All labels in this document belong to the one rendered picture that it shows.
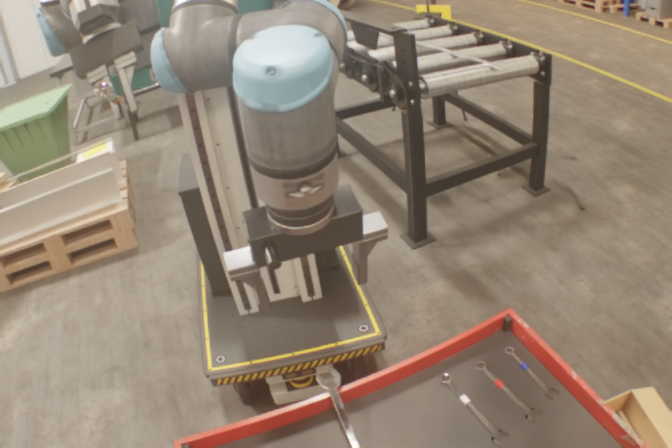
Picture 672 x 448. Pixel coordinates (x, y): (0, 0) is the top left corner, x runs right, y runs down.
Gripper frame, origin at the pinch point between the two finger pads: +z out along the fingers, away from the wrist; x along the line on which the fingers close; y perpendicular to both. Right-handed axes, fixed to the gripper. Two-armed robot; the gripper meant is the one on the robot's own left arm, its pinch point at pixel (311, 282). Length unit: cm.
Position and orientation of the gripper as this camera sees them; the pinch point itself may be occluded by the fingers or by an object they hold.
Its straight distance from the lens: 66.7
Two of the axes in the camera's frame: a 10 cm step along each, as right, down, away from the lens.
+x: 9.5, -2.5, 2.0
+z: 0.5, 7.3, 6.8
